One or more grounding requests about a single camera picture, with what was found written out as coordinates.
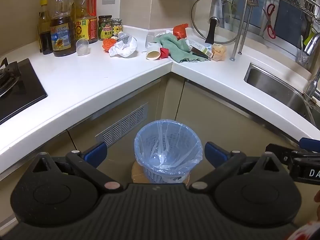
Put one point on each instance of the glass pot lid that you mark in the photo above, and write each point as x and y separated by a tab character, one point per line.
212	28

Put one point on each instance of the clear plastic cup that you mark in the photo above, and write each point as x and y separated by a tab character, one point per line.
83	47

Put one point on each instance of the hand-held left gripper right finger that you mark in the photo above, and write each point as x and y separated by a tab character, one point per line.
215	153

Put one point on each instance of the white paper cup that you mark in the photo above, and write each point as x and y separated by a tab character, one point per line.
153	52

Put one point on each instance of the person's right hand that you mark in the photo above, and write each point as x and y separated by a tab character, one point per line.
317	197

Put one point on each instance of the red scissors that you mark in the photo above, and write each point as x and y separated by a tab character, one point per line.
271	28

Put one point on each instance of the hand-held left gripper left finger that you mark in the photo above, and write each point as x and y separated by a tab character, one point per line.
95	153

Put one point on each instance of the large sauce jar dark lid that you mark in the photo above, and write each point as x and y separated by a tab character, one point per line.
105	28

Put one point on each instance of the black gas stove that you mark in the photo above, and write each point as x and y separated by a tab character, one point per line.
22	95

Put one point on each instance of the metal dish rack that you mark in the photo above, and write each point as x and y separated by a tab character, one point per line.
246	17

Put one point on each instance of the grey cabinet vent grille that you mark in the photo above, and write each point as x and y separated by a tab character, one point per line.
100	137

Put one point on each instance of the beige kitchen cabinet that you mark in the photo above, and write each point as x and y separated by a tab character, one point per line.
212	120

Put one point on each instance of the dark soy sauce bottle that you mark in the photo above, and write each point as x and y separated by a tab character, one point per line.
45	38

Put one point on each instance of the stainless steel sink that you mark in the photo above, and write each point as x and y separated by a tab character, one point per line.
275	87

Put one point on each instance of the round wooden board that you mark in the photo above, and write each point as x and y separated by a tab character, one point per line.
137	176

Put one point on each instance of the large oil bottle blue label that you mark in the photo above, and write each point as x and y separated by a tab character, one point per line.
62	37

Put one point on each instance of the small sauce jar checkered lid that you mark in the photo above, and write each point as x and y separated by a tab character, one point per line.
117	28

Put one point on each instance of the red patterned clothing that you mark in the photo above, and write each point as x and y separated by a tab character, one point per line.
307	231

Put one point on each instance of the red wrapper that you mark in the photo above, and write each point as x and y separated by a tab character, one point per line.
165	53

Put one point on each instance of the white paper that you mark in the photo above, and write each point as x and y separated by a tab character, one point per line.
122	50

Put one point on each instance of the clear plastic bin liner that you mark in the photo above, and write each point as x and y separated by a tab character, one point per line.
145	145

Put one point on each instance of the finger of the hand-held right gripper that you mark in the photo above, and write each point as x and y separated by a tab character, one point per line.
278	152
310	144

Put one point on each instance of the chrome faucet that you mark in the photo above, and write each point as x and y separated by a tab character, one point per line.
312	42

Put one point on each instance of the white and green carton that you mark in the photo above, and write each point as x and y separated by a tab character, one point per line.
197	46

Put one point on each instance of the clear plastic packaging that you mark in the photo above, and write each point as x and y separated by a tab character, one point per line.
150	38

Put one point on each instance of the green towel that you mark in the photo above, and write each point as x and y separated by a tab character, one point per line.
177	50

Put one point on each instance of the white lined waste basket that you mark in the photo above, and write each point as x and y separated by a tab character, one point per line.
155	175

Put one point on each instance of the orange red plastic bag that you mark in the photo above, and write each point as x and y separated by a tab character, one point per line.
180	31

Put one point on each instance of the toothbrush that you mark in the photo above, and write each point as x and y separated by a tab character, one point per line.
302	45

